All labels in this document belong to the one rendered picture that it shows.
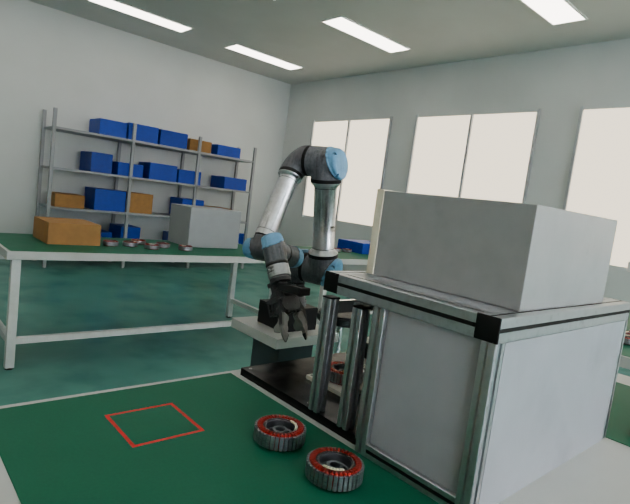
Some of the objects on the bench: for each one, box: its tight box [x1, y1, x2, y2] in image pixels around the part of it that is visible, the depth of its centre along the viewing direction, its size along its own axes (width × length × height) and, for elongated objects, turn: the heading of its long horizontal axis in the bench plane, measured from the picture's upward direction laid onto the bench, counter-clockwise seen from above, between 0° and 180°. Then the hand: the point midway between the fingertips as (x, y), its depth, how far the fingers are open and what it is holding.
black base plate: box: [240, 352, 366, 445], centre depth 150 cm, size 47×64×2 cm
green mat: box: [606, 382, 630, 455], centre depth 178 cm, size 94×61×1 cm
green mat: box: [0, 373, 439, 504], centre depth 91 cm, size 94×61×1 cm
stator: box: [305, 447, 364, 492], centre depth 97 cm, size 11×11×4 cm
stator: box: [329, 361, 364, 385], centre depth 143 cm, size 11×11×4 cm
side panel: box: [355, 306, 505, 504], centre depth 99 cm, size 28×3×32 cm
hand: (296, 337), depth 159 cm, fingers open, 7 cm apart
